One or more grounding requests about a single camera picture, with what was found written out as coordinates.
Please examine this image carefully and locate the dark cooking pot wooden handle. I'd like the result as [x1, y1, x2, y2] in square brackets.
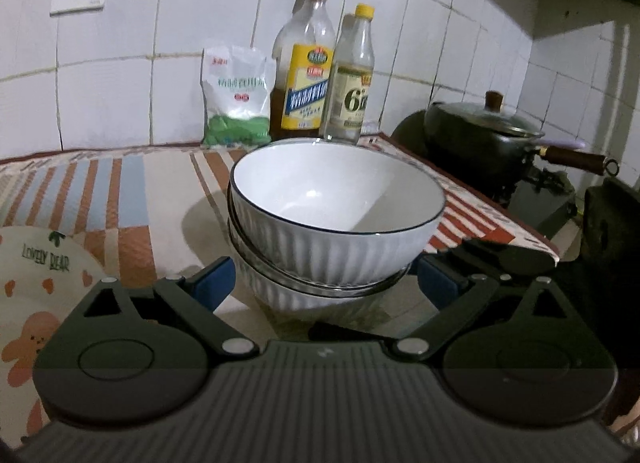
[424, 105, 621, 194]

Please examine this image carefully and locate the clear vinegar bottle yellow cap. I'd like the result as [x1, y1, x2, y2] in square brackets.
[322, 4, 377, 144]

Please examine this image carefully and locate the striped counter mat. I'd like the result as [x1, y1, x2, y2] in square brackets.
[0, 135, 561, 444]

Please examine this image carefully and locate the white ribbed bowl dark rim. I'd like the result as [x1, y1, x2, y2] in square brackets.
[227, 217, 413, 318]
[229, 139, 447, 289]

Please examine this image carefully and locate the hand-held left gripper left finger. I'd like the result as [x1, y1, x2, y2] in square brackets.
[82, 257, 260, 358]

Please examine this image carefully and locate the white and green salt bag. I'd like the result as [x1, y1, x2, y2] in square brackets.
[200, 44, 277, 150]

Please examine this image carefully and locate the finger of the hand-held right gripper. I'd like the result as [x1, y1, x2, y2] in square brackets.
[460, 238, 561, 278]

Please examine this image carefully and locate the white plate with pink rabbit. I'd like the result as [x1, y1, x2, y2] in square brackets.
[0, 225, 118, 449]

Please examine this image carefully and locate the glass pot lid wooden knob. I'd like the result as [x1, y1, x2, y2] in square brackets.
[432, 90, 546, 140]

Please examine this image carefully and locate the oil bottle with yellow label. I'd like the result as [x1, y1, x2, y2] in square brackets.
[270, 0, 337, 142]

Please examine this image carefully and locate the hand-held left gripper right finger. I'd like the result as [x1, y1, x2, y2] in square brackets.
[392, 254, 568, 363]

